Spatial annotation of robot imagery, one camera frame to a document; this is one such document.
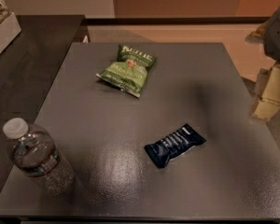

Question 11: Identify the green jalapeno chip bag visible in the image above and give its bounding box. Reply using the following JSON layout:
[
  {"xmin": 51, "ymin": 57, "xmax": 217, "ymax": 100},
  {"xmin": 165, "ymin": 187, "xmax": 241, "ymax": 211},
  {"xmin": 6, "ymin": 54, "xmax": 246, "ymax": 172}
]
[{"xmin": 96, "ymin": 45, "xmax": 157, "ymax": 98}]

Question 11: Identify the clear plastic water bottle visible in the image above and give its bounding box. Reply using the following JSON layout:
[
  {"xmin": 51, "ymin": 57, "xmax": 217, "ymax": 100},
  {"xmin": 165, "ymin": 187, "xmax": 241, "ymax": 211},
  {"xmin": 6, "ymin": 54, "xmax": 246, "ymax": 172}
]
[{"xmin": 3, "ymin": 118, "xmax": 75, "ymax": 196}]

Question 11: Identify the dark side table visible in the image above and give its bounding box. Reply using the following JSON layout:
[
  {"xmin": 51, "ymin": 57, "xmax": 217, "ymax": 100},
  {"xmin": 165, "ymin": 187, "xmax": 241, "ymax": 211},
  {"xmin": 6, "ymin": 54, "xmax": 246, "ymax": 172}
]
[{"xmin": 0, "ymin": 15, "xmax": 88, "ymax": 192}]

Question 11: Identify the dark blue rxbar wrapper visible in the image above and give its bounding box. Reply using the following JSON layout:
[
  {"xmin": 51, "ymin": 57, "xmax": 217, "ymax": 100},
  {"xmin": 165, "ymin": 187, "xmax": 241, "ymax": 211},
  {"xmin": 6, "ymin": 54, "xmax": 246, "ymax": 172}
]
[{"xmin": 144, "ymin": 123, "xmax": 206, "ymax": 169}]

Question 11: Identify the grey robot base part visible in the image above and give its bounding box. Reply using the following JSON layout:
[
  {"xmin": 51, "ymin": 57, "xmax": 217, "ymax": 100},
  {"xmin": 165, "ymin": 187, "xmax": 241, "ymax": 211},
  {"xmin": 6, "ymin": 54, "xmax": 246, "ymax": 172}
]
[{"xmin": 245, "ymin": 7, "xmax": 280, "ymax": 61}]

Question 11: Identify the white box at left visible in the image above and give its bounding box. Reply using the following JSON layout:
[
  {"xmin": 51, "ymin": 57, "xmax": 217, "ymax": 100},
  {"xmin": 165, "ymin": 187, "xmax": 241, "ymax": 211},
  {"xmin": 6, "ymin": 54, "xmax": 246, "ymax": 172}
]
[{"xmin": 0, "ymin": 12, "xmax": 21, "ymax": 54}]

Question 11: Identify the cardboard box at right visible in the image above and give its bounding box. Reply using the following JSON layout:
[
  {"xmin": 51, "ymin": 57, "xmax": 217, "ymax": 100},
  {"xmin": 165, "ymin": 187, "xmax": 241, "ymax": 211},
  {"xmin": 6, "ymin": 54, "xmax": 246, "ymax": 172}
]
[{"xmin": 252, "ymin": 62, "xmax": 280, "ymax": 120}]

